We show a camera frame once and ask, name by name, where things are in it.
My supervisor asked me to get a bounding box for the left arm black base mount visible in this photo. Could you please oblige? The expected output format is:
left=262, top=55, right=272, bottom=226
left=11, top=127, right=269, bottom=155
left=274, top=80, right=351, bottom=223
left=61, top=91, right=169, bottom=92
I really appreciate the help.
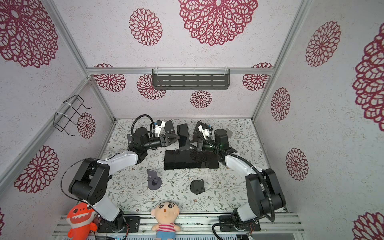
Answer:
left=97, top=216, right=141, bottom=233

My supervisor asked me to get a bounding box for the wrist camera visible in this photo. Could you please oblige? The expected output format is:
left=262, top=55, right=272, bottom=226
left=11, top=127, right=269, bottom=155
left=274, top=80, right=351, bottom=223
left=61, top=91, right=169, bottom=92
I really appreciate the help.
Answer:
left=198, top=122, right=213, bottom=140
left=155, top=120, right=166, bottom=137

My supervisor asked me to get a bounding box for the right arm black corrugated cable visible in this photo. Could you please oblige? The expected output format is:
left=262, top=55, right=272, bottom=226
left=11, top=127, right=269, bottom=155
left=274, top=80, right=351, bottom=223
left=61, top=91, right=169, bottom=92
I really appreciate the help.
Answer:
left=191, top=121, right=276, bottom=240

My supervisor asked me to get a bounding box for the front right black stand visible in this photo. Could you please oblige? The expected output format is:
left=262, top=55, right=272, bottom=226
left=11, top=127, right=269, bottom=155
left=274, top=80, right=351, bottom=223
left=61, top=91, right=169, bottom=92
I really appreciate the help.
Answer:
left=190, top=180, right=206, bottom=195

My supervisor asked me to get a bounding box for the white folding phone stand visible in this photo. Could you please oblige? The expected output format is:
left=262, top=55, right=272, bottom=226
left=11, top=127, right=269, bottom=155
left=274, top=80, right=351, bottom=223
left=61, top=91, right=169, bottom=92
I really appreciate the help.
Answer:
left=226, top=128, right=233, bottom=139

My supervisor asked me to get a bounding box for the wooden base stand centre-left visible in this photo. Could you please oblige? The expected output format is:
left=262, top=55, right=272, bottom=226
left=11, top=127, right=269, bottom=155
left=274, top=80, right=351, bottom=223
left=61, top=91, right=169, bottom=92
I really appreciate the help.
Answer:
left=164, top=120, right=176, bottom=134

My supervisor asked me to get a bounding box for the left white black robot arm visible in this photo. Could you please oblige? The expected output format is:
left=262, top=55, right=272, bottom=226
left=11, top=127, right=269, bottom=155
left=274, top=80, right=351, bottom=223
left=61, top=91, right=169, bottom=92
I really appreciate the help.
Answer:
left=69, top=128, right=180, bottom=222

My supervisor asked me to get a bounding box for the wooden base stand centre-right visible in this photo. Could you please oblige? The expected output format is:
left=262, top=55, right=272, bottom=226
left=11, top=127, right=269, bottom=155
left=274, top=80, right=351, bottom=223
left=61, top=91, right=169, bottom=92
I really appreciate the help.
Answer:
left=193, top=122, right=205, bottom=142

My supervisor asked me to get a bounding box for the red shark plush toy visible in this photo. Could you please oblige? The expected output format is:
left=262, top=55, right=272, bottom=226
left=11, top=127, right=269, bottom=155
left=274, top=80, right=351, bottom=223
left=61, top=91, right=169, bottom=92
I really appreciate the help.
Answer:
left=67, top=203, right=98, bottom=240

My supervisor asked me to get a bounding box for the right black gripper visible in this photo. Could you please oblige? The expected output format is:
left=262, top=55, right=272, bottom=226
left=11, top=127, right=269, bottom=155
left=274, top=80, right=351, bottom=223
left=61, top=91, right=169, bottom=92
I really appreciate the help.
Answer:
left=189, top=139, right=221, bottom=155

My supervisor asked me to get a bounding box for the black phone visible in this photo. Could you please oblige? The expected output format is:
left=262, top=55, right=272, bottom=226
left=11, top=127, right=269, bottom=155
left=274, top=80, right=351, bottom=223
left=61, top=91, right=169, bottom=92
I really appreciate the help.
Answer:
left=164, top=150, right=176, bottom=171
left=177, top=124, right=191, bottom=151
left=205, top=152, right=219, bottom=169
left=175, top=150, right=187, bottom=170
left=186, top=149, right=198, bottom=169
left=195, top=151, right=208, bottom=169

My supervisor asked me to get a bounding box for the black wire wall rack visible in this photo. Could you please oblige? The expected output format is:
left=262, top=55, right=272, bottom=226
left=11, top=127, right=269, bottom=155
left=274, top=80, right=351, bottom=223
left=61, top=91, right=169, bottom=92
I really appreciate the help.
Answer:
left=53, top=94, right=91, bottom=137

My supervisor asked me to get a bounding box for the front left grey round stand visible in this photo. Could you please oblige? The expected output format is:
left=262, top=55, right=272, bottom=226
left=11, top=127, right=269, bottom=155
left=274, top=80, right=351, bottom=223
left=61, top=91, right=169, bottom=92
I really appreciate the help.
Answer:
left=147, top=169, right=162, bottom=191

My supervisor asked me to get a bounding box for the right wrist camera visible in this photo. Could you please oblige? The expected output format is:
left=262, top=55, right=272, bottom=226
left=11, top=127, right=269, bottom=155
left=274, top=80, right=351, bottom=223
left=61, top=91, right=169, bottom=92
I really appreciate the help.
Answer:
left=198, top=122, right=213, bottom=140

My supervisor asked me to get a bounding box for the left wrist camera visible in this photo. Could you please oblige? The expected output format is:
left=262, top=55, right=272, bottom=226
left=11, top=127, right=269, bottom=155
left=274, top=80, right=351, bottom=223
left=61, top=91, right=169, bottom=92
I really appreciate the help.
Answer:
left=155, top=120, right=166, bottom=137

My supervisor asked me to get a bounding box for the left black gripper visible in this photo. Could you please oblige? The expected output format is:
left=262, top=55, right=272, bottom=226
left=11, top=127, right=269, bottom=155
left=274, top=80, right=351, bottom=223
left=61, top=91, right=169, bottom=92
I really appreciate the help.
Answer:
left=143, top=132, right=180, bottom=150

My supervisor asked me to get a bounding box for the cartoon boy plush doll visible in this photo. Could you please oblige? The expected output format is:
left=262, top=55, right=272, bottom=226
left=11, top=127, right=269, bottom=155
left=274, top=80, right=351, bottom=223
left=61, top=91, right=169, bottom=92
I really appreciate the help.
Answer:
left=151, top=202, right=181, bottom=240

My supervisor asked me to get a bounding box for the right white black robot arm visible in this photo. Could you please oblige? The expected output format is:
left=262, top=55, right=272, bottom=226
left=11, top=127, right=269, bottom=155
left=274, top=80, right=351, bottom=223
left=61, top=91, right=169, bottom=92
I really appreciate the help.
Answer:
left=194, top=125, right=286, bottom=224

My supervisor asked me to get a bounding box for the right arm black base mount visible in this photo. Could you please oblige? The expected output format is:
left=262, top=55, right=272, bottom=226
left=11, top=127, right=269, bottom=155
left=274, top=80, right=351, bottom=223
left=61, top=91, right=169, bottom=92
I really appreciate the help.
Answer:
left=219, top=215, right=261, bottom=232

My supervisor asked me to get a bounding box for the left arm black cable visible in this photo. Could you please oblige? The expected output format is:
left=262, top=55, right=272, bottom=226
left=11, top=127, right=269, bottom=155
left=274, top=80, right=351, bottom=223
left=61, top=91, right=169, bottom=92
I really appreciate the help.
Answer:
left=60, top=114, right=156, bottom=205

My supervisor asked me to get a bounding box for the grey metal wall shelf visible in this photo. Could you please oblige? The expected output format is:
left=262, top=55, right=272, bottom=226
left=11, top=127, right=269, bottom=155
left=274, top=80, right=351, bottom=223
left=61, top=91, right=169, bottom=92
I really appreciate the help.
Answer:
left=152, top=69, right=231, bottom=90

